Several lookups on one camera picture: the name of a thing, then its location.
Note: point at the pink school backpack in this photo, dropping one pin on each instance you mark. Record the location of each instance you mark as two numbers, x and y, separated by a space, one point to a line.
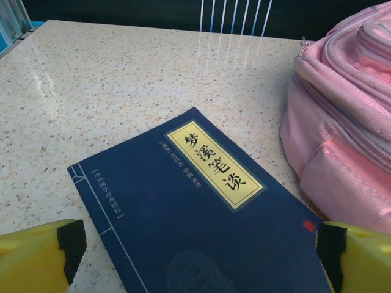
345 122

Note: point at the dark blue book yellow label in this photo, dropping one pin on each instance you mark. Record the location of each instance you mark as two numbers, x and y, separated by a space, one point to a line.
183 213

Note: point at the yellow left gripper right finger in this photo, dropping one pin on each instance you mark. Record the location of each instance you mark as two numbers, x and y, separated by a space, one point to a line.
363 262

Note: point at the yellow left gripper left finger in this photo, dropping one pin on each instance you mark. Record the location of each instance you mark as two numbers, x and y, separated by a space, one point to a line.
30 259

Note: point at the aluminium frame post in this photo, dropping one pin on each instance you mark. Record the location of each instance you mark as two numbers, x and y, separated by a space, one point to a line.
12 18

